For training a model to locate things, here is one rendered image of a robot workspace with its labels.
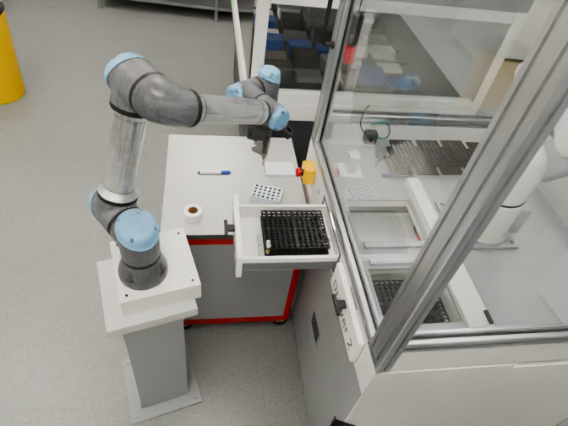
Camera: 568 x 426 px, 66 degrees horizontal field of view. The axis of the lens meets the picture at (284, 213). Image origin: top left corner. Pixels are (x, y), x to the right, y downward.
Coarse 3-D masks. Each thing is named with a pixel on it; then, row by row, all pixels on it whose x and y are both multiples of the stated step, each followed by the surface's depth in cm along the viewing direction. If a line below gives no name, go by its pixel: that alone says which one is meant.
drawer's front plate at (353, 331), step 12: (336, 264) 143; (336, 276) 143; (336, 288) 143; (348, 288) 135; (348, 300) 132; (348, 312) 131; (348, 324) 131; (348, 336) 131; (360, 336) 124; (360, 348) 124
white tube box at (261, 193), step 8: (256, 184) 183; (264, 184) 183; (256, 192) 179; (264, 192) 180; (272, 192) 181; (280, 192) 181; (256, 200) 179; (264, 200) 178; (272, 200) 177; (280, 200) 178
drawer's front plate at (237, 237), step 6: (234, 198) 156; (234, 204) 154; (234, 210) 152; (234, 216) 151; (234, 222) 151; (240, 228) 147; (234, 234) 151; (240, 234) 145; (234, 240) 151; (240, 240) 143; (240, 246) 141; (240, 252) 140; (234, 258) 151; (240, 258) 139; (240, 264) 141; (240, 270) 143; (240, 276) 146
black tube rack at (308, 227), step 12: (276, 216) 157; (288, 216) 157; (300, 216) 158; (312, 216) 159; (276, 228) 153; (288, 228) 153; (300, 228) 154; (312, 228) 155; (324, 228) 155; (264, 240) 152; (276, 240) 153; (288, 240) 153; (300, 240) 154; (312, 240) 151; (324, 240) 152; (276, 252) 150; (288, 252) 150; (300, 252) 151; (312, 252) 151; (324, 252) 152
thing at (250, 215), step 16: (240, 208) 159; (256, 208) 160; (272, 208) 161; (288, 208) 162; (304, 208) 164; (320, 208) 165; (256, 224) 161; (256, 240) 156; (256, 256) 144; (272, 256) 144; (288, 256) 145; (304, 256) 146; (320, 256) 147; (336, 256) 148
